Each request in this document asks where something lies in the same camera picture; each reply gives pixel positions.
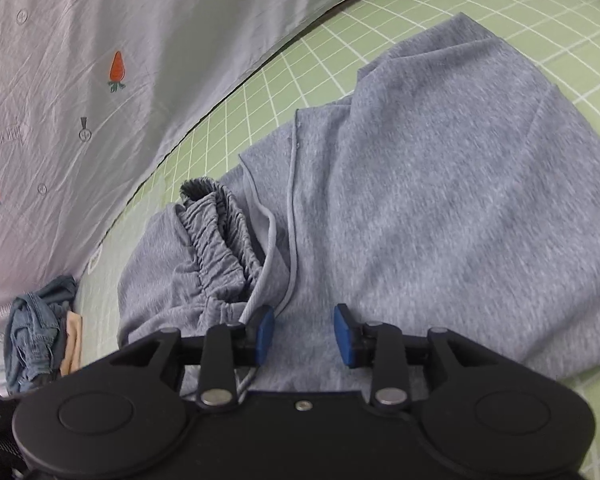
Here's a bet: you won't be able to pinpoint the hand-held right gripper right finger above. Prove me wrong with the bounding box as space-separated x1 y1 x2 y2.
332 303 497 410

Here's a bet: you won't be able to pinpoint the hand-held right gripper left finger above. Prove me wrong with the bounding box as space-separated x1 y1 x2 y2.
109 305 276 412

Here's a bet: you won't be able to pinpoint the grey sweatpants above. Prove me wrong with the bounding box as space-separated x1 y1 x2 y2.
117 12 600 397

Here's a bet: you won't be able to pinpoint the blue denim jeans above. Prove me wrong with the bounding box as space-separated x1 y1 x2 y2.
4 275 79 397

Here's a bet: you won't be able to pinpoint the beige garment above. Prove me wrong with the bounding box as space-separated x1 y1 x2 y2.
59 310 85 377

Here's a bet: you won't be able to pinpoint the white carrot print sheet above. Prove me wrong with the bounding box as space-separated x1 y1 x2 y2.
0 0 417 378

